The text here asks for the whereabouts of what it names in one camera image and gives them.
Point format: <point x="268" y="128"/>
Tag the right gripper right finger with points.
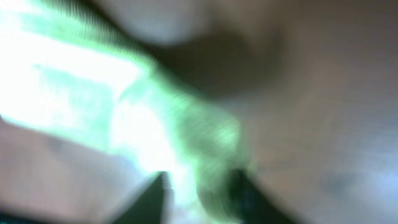
<point x="250" y="204"/>

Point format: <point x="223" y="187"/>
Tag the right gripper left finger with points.
<point x="148" y="208"/>

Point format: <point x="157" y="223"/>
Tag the light green microfiber cloth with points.
<point x="68" y="73"/>

